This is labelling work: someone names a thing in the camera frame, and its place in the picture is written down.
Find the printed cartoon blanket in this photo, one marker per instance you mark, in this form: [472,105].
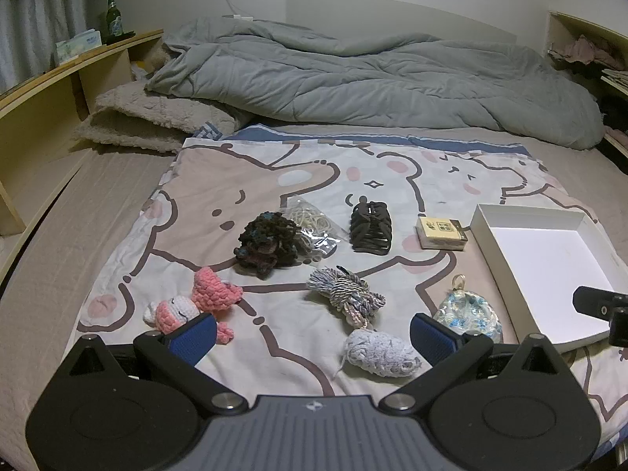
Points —
[304,171]

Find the white tissue packet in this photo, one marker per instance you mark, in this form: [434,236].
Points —
[78,44]

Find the white power strip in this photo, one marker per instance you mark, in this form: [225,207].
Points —
[238,18]

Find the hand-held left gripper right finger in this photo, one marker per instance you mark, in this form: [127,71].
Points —
[431,342]

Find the floral coin pouch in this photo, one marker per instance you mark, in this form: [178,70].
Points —
[466,311]

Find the clear bag of rubber bands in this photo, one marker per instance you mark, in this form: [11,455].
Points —
[314,223]

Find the yellow tissue pack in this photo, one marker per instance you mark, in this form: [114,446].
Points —
[439,233]

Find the wooden open shelf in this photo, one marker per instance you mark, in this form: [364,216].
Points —
[564,24]

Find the grey comforter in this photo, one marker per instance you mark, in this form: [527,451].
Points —
[368,73]

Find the dark brown crochet scrunchie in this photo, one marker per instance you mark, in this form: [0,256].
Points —
[265,245]

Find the beige fluffy blanket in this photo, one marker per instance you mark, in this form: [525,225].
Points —
[142,113]

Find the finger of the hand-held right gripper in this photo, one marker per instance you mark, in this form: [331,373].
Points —
[596,301]

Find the beige bed sheet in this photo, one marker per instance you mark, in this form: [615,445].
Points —
[49,255]

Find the grey striped scrunchie bundle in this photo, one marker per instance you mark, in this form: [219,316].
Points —
[343,294]

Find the pink crochet doll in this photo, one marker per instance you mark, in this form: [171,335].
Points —
[211,292]

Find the light grey knit scrunchie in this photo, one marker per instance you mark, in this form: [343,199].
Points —
[378,353]

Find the grey curtain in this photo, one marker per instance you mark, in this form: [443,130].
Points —
[29,24]

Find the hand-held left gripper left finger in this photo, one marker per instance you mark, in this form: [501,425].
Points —
[194,342]

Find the green glass bottle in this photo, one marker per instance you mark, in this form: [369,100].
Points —
[112,19]

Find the pink crumpled clothes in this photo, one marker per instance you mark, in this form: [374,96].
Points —
[584,51]

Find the wooden bedside shelf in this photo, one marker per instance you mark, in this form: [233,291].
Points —
[44,83]

